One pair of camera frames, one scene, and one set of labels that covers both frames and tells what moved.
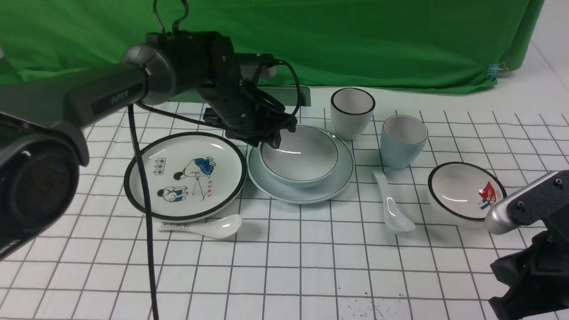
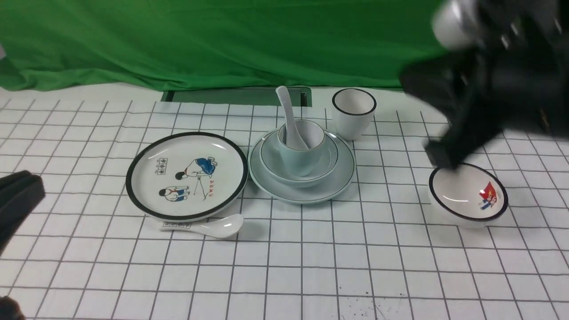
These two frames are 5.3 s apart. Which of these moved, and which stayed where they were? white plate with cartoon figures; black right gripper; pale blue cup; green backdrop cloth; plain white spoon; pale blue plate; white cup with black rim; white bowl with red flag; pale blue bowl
Moved: plain white spoon; black right gripper; pale blue cup
Stayed: pale blue plate; white bowl with red flag; white cup with black rim; white plate with cartoon figures; green backdrop cloth; pale blue bowl
